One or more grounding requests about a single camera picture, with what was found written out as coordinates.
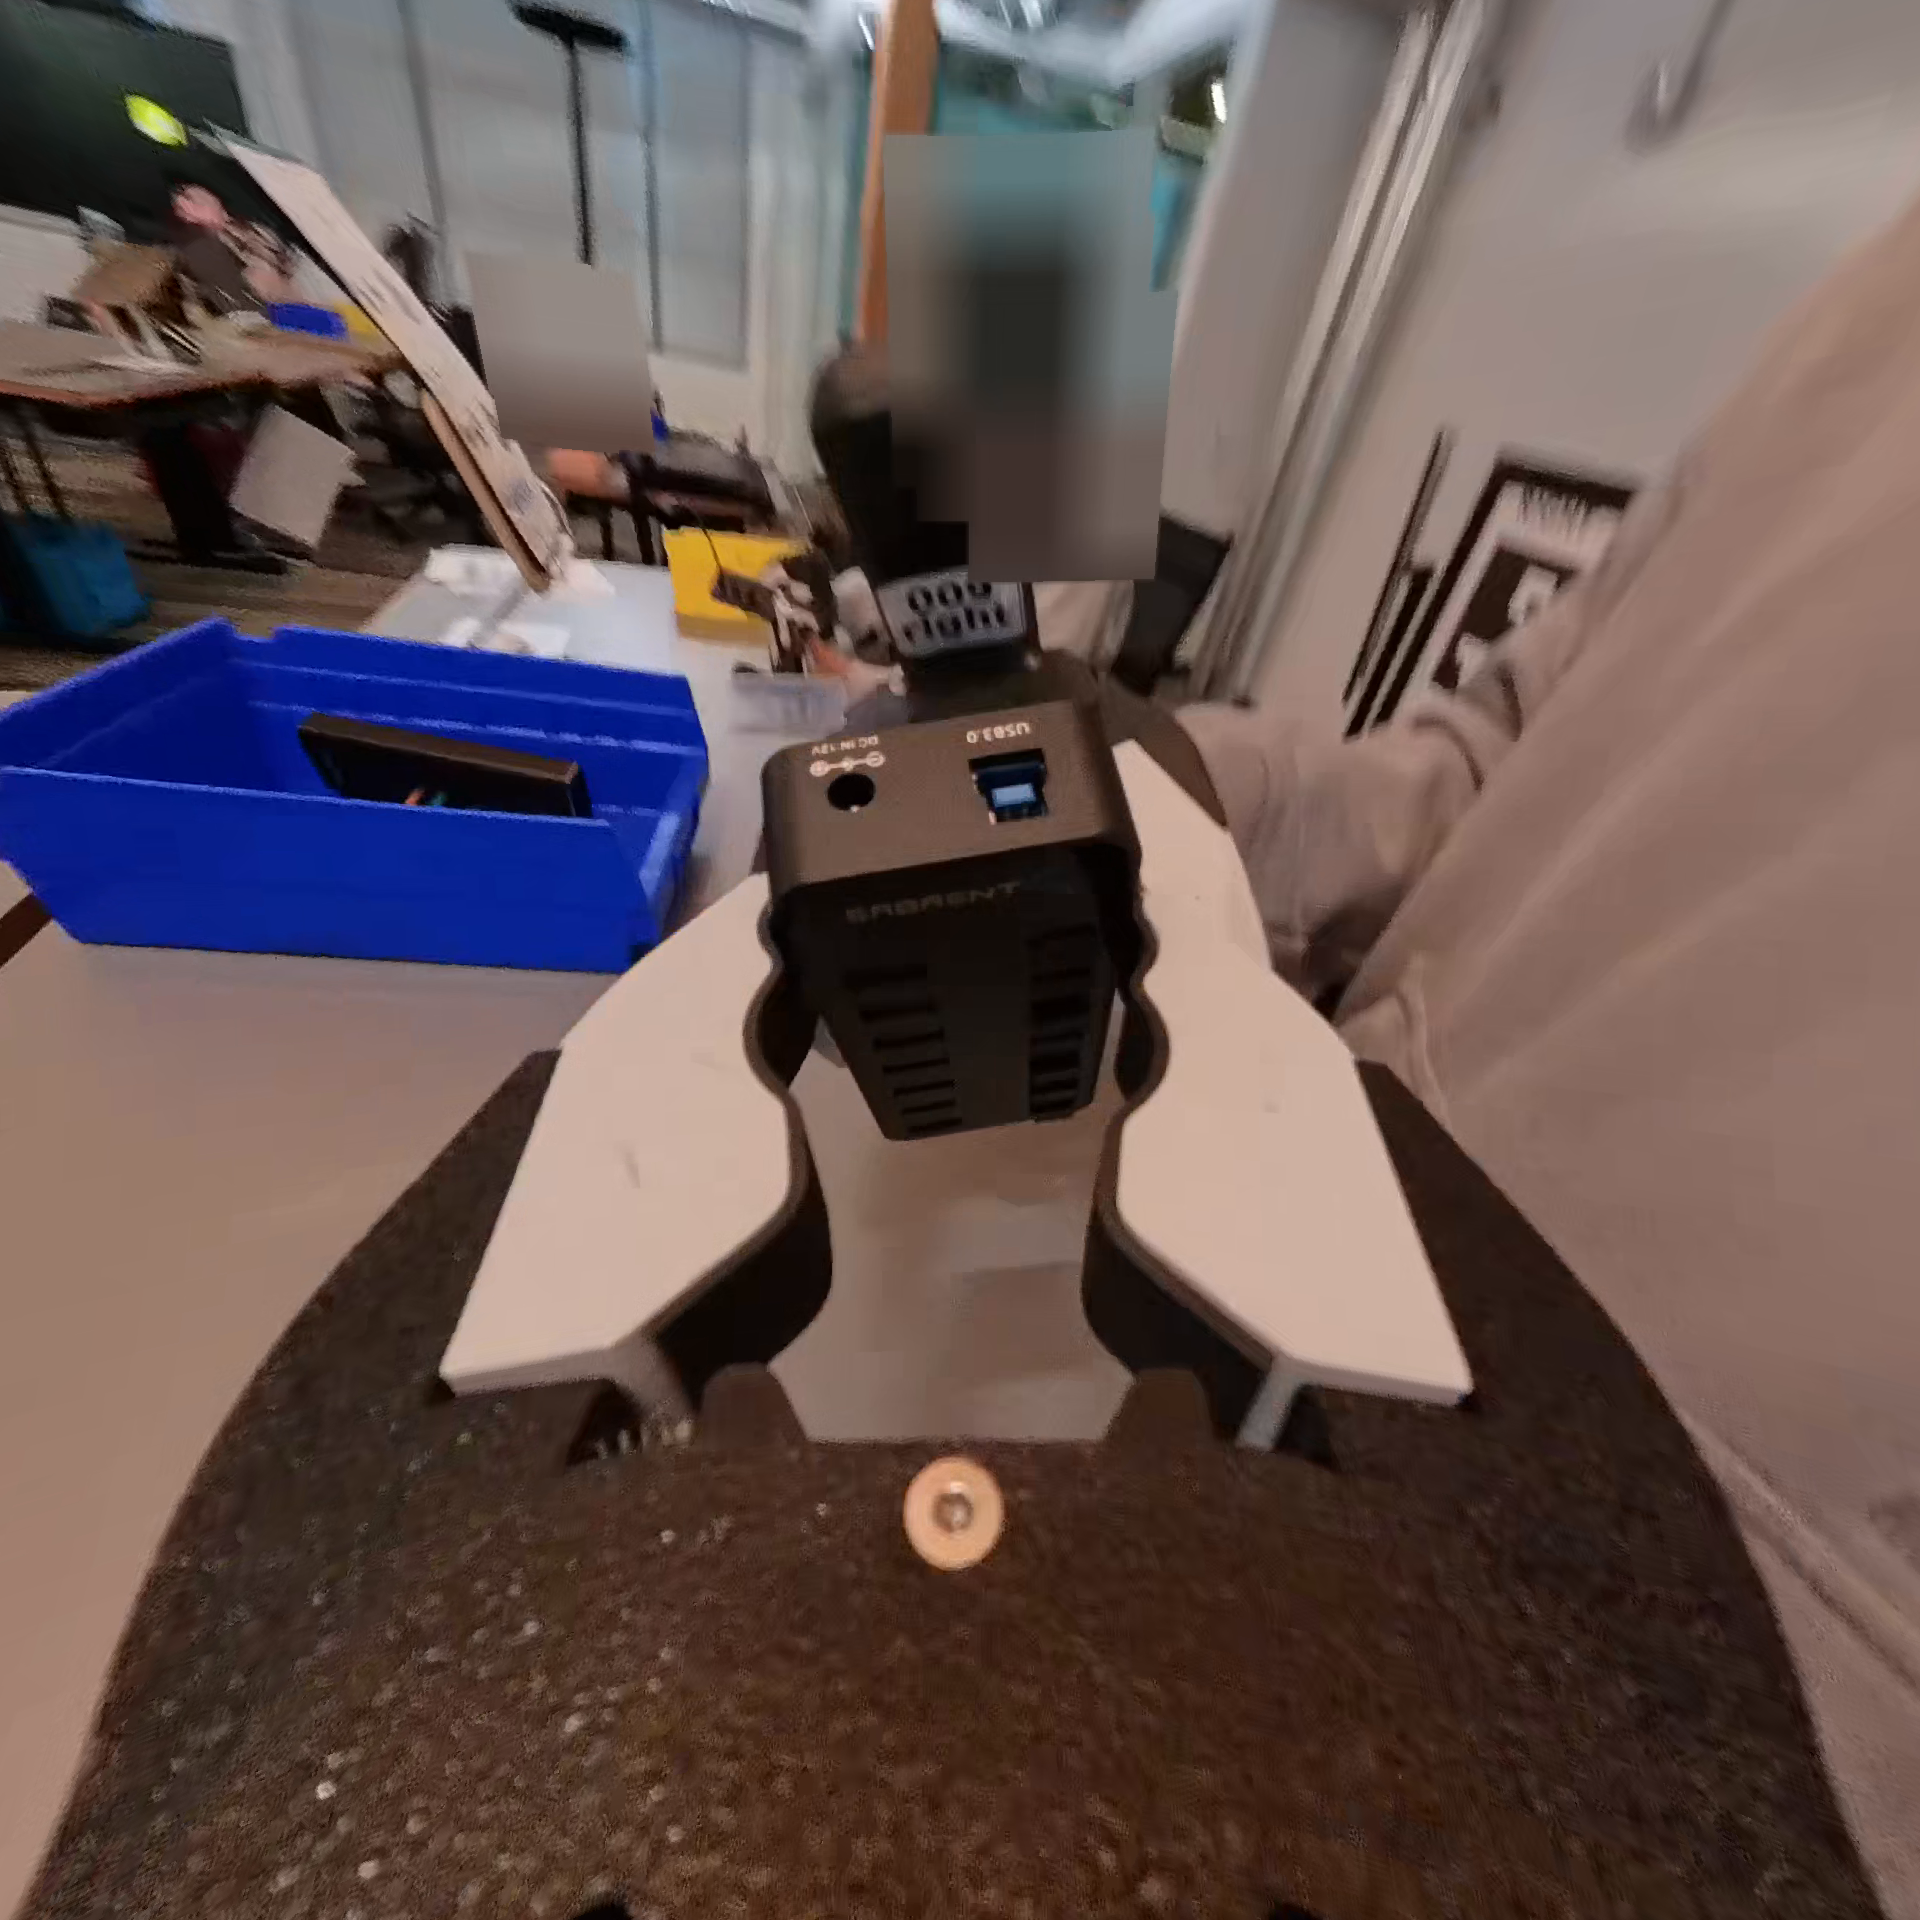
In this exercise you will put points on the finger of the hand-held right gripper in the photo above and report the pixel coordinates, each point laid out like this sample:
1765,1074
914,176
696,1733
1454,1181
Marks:
1185,839

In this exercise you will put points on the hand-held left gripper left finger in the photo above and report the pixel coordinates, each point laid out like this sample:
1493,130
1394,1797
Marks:
646,1172

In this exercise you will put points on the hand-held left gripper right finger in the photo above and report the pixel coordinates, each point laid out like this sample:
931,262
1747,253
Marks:
1275,1185

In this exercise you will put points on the black usb hub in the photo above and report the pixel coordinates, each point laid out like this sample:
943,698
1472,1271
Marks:
944,914

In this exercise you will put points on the small hobby robot arm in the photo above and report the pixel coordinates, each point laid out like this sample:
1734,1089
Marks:
795,608

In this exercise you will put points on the person's right forearm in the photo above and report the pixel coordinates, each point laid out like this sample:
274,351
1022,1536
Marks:
1394,796

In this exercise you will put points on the clear plastic container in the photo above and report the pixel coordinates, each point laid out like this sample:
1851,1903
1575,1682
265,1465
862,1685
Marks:
787,698

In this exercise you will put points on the yellow plastic bin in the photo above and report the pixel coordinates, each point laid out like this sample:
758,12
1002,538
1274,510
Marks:
704,578

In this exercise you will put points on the blue plastic bin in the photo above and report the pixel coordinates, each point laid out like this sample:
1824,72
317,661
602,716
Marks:
330,885

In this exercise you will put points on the person's grey sweater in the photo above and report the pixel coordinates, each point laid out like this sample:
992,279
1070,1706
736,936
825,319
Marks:
1695,975

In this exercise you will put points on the cardboard board with papers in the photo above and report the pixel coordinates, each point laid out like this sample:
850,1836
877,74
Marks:
406,346

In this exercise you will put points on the blue bag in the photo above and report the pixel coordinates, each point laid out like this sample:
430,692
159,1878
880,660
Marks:
67,578

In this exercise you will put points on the cluttered wooden table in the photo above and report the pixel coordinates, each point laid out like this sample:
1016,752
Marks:
166,368

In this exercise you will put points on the black framed wall picture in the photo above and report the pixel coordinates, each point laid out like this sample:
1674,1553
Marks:
1394,599
1529,570

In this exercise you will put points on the wooden post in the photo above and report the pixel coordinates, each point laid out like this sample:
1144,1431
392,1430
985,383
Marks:
891,166

